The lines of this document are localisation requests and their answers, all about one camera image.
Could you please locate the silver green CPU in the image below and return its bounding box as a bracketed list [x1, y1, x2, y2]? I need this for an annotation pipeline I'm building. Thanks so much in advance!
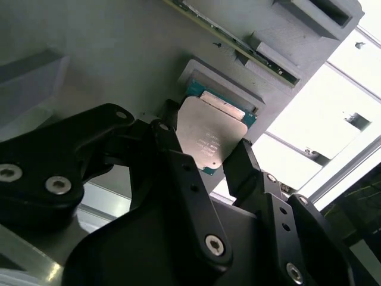
[175, 79, 258, 177]

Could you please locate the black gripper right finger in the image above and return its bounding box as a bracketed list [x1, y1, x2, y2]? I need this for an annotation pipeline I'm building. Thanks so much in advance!
[223, 138, 371, 286]

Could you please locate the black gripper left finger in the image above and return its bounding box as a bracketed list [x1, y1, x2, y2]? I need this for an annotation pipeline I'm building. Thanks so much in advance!
[0, 100, 233, 286]

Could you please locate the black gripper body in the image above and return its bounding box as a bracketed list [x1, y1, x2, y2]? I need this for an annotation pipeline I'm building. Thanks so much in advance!
[64, 200, 270, 286]

